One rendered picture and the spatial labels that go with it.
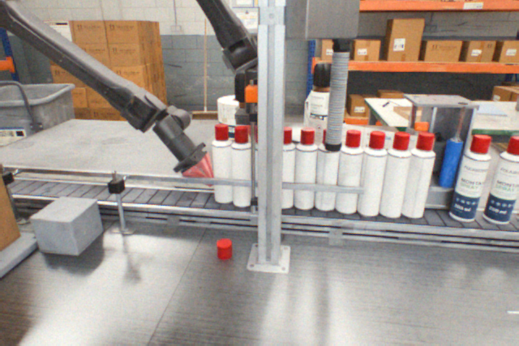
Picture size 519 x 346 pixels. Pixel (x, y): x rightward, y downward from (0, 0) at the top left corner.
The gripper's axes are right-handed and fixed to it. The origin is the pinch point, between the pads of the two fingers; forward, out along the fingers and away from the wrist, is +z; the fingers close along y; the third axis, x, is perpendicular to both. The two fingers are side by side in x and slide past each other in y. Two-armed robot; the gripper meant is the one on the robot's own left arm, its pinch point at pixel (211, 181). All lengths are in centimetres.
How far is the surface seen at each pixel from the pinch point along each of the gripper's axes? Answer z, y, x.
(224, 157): -3.8, -2.3, -8.3
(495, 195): 38, -3, -55
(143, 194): -7.3, -0.1, 18.2
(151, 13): -167, 436, 135
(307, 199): 16.3, -3.0, -18.9
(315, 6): -18.4, -17.0, -43.2
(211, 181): -1.3, -4.9, -2.9
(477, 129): 82, 104, -86
